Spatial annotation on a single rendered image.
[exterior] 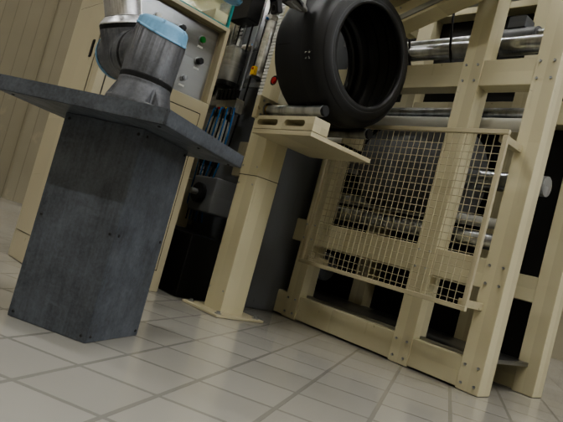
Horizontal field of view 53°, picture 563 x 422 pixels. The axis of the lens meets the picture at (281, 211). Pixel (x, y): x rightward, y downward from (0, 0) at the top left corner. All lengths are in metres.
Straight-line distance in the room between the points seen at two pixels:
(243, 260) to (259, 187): 0.33
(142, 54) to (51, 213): 0.49
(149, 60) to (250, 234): 1.11
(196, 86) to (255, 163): 0.48
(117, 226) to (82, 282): 0.17
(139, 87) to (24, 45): 6.52
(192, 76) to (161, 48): 1.08
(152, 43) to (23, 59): 6.42
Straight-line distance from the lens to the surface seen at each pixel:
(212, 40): 2.79
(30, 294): 1.63
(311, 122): 2.18
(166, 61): 1.64
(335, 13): 2.25
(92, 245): 1.53
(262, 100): 2.45
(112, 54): 1.79
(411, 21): 2.80
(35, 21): 8.13
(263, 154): 2.49
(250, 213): 2.48
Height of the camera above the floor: 0.38
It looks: 3 degrees up
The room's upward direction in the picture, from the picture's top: 15 degrees clockwise
